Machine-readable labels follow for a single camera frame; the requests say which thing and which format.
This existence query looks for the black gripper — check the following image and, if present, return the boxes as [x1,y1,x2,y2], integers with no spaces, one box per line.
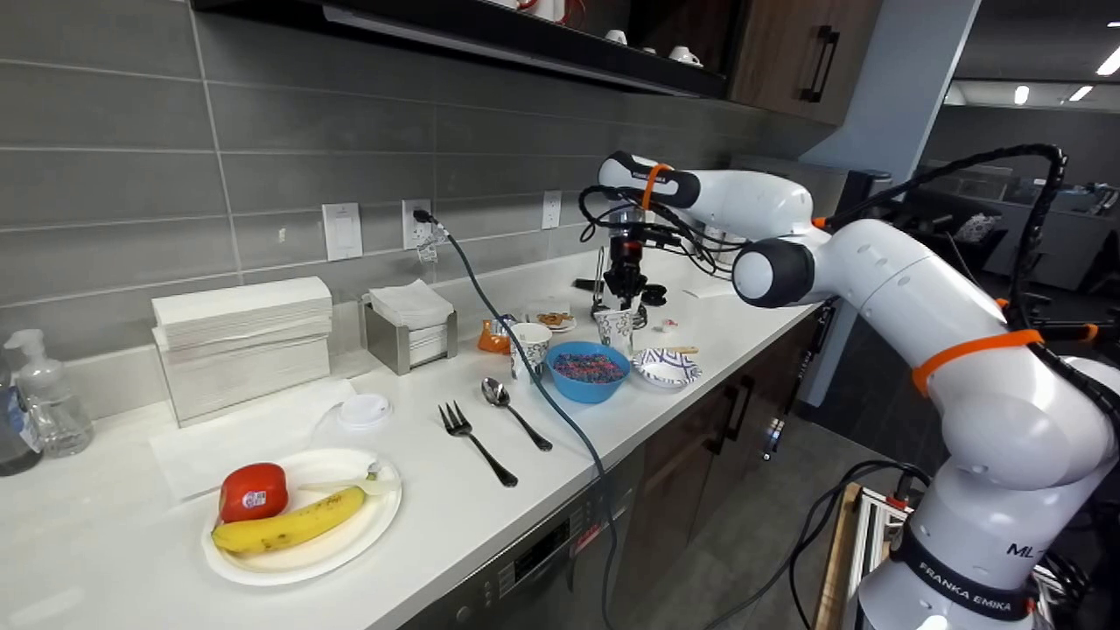
[598,228,650,313]

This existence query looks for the colourful cereal pieces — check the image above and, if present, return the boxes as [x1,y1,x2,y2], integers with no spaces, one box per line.
[556,349,623,385]

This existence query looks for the white patterned coffee cup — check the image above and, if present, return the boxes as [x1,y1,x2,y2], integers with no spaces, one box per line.
[507,317,556,378]

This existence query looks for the white appliance grey base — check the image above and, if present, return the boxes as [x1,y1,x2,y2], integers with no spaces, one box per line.
[583,230,653,342]

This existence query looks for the blue patterned paper bowl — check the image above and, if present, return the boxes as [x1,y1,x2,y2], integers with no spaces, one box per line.
[627,348,704,394]

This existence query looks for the small orange item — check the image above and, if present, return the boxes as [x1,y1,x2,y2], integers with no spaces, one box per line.
[472,317,518,359]

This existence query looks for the metal spoon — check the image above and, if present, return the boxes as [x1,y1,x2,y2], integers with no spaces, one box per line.
[480,373,556,455]

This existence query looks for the wooden lower cabinet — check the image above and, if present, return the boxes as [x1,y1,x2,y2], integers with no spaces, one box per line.
[604,313,825,597]

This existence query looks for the wooden cabinet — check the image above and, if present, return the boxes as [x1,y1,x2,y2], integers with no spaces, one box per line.
[604,313,825,597]
[727,0,884,131]

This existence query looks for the metal fork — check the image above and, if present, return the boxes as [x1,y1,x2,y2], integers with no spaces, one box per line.
[433,398,520,489]

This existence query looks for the metal napkin holder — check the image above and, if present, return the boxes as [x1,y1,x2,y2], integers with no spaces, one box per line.
[359,278,461,378]

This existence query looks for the white outlet with plug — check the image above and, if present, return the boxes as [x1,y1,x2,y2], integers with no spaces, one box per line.
[400,196,438,251]

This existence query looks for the wooden upper cabinet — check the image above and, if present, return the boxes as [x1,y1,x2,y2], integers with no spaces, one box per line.
[727,0,884,131]

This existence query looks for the white mug with red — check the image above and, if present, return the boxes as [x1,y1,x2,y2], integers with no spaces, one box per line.
[510,0,570,25]

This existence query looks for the dark dishwasher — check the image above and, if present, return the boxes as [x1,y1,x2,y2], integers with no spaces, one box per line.
[400,457,650,630]

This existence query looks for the white paper towel stack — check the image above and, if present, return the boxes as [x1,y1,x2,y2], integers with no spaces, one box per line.
[149,273,335,428]

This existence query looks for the yellow banana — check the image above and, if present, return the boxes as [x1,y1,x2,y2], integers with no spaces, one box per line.
[211,484,373,560]

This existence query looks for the red apple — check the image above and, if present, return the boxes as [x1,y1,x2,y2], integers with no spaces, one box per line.
[218,457,289,525]

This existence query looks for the clear sanitizer pump bottle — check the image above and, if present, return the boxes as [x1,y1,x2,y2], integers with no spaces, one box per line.
[0,327,95,462]

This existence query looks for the orange strap on wrist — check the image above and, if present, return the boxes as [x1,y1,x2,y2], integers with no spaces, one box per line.
[637,161,675,215]

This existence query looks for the black lower cabinet handle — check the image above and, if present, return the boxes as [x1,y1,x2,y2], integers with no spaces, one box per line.
[717,378,756,448]

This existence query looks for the black cabinet handle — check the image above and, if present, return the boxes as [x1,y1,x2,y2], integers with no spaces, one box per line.
[717,378,756,448]
[800,20,844,109]

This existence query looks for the white wall switch plate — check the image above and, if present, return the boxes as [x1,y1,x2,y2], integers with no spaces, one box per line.
[317,200,367,263]

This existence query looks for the black floor cable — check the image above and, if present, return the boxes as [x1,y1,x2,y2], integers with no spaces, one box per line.
[696,455,937,630]

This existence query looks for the black upper cabinet handle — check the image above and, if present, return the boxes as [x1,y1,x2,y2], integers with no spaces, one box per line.
[800,20,844,109]

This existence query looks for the dark wall shelf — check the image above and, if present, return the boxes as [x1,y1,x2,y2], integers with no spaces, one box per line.
[189,0,742,103]

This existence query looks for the wooden post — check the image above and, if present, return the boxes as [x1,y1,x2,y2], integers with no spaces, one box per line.
[813,480,865,630]

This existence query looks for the orange strap on lower link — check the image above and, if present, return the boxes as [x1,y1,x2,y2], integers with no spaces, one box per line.
[909,327,1045,398]

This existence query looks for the black corrugated robot hose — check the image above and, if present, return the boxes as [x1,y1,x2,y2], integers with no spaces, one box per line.
[854,137,1071,317]

